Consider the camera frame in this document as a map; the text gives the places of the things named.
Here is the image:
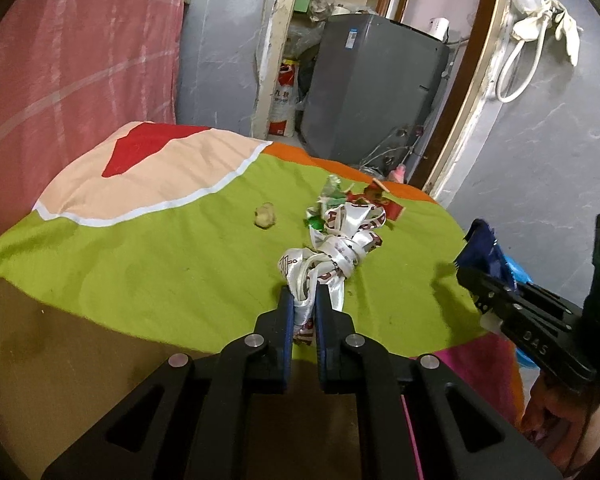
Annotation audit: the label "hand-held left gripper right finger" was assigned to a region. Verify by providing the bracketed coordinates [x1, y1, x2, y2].
[314, 284, 563, 480]

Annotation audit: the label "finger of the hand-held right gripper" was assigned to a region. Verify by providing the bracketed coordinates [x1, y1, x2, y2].
[455, 266, 520, 333]
[509, 281, 582, 322]

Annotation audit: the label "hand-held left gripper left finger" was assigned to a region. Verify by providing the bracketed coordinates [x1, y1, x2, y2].
[42, 285, 297, 480]

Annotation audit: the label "blue plastic bucket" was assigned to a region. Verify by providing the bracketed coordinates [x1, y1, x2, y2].
[500, 255, 536, 372]

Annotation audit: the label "blue white packet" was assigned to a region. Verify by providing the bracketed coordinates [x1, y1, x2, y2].
[454, 218, 507, 281]

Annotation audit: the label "white printed ribbon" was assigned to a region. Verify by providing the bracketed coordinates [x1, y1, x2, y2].
[278, 203, 385, 347]

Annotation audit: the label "person's right hand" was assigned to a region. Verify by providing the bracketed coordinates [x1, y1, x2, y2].
[521, 372, 600, 471]

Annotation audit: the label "green candy wrapper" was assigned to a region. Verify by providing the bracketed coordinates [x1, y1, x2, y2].
[305, 175, 354, 234]

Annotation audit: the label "red paper wrapper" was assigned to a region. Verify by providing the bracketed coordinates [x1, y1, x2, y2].
[347, 181, 407, 222]

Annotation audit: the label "multicoloured blanket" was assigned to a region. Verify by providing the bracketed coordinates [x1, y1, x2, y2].
[0, 121, 526, 480]

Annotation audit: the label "white sack with red print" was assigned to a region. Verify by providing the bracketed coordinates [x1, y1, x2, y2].
[268, 58, 301, 137]

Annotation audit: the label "grey washing machine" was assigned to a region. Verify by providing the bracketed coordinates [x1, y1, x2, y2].
[300, 12, 451, 169]

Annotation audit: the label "clear plastic bags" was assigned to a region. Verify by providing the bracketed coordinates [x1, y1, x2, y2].
[285, 0, 331, 107]

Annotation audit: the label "white rubber gloves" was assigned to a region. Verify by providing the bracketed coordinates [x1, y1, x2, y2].
[512, 0, 584, 66]

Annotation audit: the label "pink checked cloth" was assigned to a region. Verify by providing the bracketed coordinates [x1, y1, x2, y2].
[0, 0, 185, 261]

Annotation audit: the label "grey power cable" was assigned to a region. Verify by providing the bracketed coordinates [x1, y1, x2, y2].
[359, 127, 427, 175]

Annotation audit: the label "brown door frame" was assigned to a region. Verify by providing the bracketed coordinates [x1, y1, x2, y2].
[409, 0, 517, 207]

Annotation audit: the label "white hose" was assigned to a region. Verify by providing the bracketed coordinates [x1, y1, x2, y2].
[494, 14, 551, 105]

